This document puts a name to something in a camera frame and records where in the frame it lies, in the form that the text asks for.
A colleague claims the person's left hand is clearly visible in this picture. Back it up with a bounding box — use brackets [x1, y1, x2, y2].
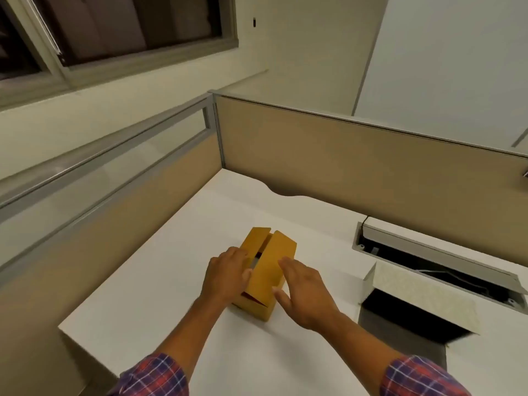
[199, 246, 253, 306]

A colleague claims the person's right hand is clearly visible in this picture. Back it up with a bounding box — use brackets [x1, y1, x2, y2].
[272, 256, 344, 333]

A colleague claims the brown cardboard box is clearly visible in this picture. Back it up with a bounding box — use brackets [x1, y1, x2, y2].
[230, 226, 298, 323]

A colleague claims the grey leaf-patterned tissue box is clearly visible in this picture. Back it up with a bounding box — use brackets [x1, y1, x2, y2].
[357, 261, 483, 372]

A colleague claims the person's left forearm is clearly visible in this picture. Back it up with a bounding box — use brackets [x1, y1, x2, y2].
[106, 296, 230, 396]

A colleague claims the person's right forearm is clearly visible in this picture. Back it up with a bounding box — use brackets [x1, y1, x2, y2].
[321, 313, 472, 396]

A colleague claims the beige partition panel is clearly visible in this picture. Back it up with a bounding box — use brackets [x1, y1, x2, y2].
[209, 89, 528, 282]

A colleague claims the beige partition with glass strip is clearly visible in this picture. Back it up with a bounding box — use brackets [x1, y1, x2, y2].
[0, 92, 227, 396]

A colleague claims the grey desk cable tray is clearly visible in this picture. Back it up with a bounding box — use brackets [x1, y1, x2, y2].
[351, 216, 528, 316]

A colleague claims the dark window with grey frame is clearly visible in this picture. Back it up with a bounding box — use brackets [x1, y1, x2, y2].
[0, 0, 240, 111]

